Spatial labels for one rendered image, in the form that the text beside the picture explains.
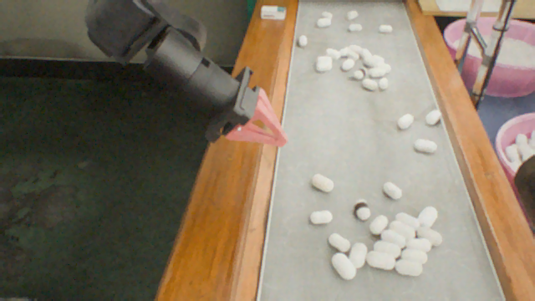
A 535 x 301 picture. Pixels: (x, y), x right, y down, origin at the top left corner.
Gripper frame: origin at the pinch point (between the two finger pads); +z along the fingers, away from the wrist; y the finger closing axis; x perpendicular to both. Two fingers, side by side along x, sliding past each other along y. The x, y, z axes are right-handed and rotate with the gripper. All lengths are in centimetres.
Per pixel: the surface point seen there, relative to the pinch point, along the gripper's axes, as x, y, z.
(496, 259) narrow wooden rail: -10.1, -8.6, 28.9
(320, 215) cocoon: 4.1, -3.4, 11.4
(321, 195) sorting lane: 5.3, 2.4, 12.6
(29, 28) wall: 135, 158, -69
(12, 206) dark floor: 134, 61, -25
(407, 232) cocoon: -3.6, -5.5, 20.3
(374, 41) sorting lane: -2, 59, 23
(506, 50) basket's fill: -21, 58, 47
